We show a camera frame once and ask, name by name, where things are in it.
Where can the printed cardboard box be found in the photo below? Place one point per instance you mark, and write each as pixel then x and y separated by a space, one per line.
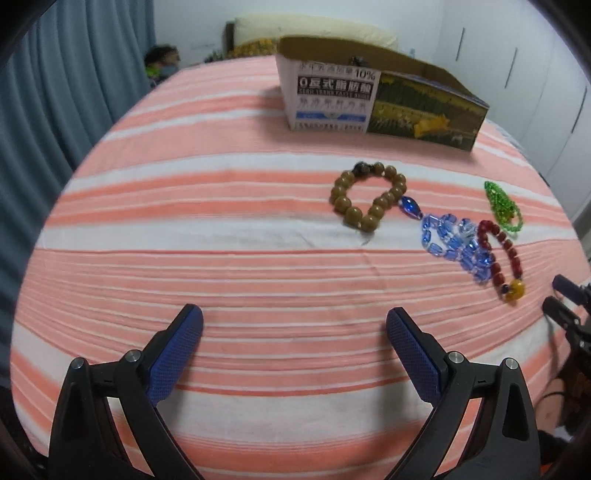
pixel 343 85

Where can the yellow floral blanket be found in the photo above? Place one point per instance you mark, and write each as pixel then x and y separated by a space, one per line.
pixel 254 48

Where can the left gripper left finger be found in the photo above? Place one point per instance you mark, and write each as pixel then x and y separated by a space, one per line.
pixel 84 441

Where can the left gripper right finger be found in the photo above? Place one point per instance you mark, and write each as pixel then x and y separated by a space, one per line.
pixel 503 443

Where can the pink striped bed sheet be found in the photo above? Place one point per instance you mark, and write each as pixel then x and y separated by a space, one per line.
pixel 202 194

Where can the dark plush toy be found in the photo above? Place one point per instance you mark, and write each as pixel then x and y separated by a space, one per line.
pixel 161 62

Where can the blue curtain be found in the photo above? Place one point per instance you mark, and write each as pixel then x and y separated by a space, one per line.
pixel 74 73

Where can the cream headboard pillow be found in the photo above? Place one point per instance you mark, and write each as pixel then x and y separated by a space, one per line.
pixel 254 27

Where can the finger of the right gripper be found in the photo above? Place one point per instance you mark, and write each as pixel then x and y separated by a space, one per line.
pixel 559 313
pixel 574 292

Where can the white wardrobe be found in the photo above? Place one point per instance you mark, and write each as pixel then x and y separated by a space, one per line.
pixel 510 56

